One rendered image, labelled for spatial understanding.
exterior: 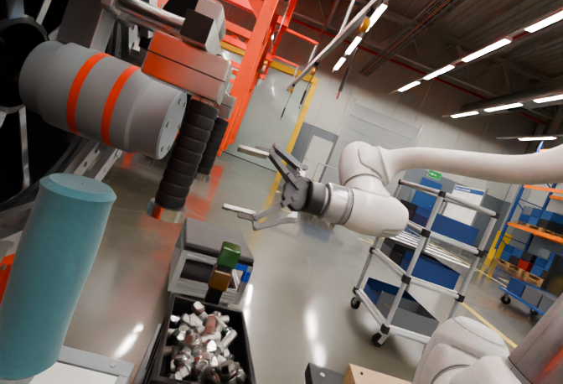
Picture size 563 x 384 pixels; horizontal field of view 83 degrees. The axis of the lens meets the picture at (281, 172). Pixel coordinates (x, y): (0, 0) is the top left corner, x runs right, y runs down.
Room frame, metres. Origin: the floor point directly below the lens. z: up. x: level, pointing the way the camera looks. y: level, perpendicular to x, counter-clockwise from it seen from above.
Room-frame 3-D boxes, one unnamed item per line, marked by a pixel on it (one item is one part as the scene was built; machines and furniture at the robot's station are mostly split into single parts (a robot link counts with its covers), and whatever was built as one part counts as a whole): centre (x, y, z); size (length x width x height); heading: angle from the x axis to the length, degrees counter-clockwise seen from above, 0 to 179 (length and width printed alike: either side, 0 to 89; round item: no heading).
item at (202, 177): (0.72, 0.17, 0.83); 0.04 x 0.04 x 0.16
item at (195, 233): (1.65, 0.18, 0.17); 0.43 x 0.36 x 0.34; 19
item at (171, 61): (0.38, 0.15, 0.93); 0.09 x 0.05 x 0.05; 99
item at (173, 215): (0.39, 0.12, 0.83); 0.04 x 0.04 x 0.16
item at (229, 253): (0.64, 0.04, 0.64); 0.04 x 0.04 x 0.04; 9
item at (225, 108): (0.72, 0.20, 0.93); 0.09 x 0.05 x 0.05; 99
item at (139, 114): (0.53, 0.30, 0.85); 0.21 x 0.14 x 0.14; 99
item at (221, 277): (0.64, 0.04, 0.59); 0.04 x 0.04 x 0.04; 9
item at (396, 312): (2.08, -1.04, 0.50); 0.54 x 0.42 x 1.00; 9
